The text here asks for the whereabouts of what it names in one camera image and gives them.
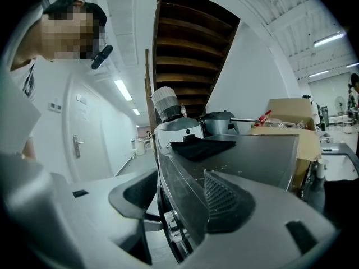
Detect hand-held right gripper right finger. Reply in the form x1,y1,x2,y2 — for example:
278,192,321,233
178,169,342,269

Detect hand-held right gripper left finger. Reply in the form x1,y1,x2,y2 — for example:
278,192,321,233
55,168,164,265

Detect person's right forearm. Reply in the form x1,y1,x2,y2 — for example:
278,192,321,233
21,135,36,161

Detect white cabinet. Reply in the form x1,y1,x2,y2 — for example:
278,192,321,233
131,138,147,158

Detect white cup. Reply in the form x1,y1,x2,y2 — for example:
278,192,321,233
316,158,329,179

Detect steel sink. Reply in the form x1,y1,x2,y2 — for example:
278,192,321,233
320,142,359,182

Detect black cloth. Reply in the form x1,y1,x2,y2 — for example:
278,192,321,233
171,136,237,163

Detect silver rice cooker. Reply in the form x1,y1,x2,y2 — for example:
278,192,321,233
199,111,241,138

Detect white robot with black band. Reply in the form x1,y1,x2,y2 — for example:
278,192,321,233
154,117,204,149

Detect brown cardboard box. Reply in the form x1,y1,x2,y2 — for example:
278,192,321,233
247,98,322,191

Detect grey woven basket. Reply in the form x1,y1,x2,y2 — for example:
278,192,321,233
150,86,182,123

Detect person's white clothing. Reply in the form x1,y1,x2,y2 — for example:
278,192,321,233
0,57,43,156

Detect standing fan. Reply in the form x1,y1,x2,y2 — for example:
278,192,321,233
334,96,347,118

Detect wooden staircase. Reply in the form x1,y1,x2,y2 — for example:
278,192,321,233
145,0,242,140

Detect person's head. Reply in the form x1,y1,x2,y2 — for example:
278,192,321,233
11,0,108,70

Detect metal door handle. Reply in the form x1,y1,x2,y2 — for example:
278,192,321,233
72,134,86,160

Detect red-handled metal tool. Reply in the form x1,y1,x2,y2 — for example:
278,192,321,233
229,109,273,127

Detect black head-worn camera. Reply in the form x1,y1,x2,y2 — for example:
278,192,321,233
90,44,114,71

